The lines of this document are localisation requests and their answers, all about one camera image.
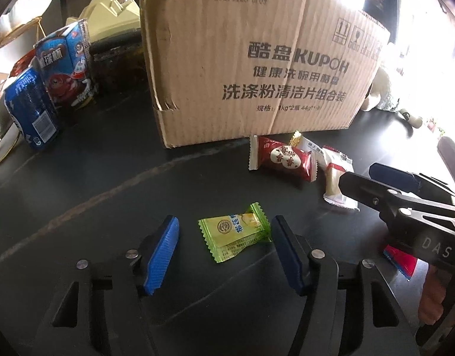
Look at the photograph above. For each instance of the person's right hand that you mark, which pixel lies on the person's right hand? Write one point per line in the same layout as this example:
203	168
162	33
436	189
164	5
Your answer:
431	296

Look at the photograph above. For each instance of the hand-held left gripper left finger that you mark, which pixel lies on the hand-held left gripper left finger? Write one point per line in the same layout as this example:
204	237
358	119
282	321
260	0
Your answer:
162	256

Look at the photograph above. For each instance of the green candy packet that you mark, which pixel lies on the green candy packet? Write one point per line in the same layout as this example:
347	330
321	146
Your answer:
231	233

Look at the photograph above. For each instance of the blue and red snack cup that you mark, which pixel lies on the blue and red snack cup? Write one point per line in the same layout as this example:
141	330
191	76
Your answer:
64	66

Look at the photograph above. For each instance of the white two-tier bowl stand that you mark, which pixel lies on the white two-tier bowl stand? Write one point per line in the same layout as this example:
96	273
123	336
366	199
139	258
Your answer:
17	15

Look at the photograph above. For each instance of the white plush sheep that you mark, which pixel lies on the white plush sheep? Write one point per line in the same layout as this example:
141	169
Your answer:
379	89

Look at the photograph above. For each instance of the brown cardboard box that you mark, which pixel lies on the brown cardboard box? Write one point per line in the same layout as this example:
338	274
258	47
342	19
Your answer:
231	63

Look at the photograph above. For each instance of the red and white snack packet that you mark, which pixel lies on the red and white snack packet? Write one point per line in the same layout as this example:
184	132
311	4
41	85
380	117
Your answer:
283	157

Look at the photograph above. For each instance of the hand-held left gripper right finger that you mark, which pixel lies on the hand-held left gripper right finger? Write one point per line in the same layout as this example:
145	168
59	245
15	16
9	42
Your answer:
286	256

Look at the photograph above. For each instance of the dark storage box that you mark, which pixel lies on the dark storage box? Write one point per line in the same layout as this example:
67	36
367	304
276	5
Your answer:
116	63

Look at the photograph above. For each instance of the gold-ended small snack packet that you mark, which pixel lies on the gold-ended small snack packet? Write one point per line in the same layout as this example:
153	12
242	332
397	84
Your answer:
297	140

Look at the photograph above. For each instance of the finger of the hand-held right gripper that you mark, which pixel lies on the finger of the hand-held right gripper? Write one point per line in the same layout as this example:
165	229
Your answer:
375	193
388	174

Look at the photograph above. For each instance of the cream mountain-shaped tray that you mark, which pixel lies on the cream mountain-shaped tray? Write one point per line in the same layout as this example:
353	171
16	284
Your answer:
108	15

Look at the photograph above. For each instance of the blue drink can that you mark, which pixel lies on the blue drink can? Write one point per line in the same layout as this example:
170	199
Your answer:
29	107

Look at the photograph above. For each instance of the pink snack packet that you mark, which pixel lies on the pink snack packet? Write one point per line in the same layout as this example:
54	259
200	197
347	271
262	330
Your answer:
400	264

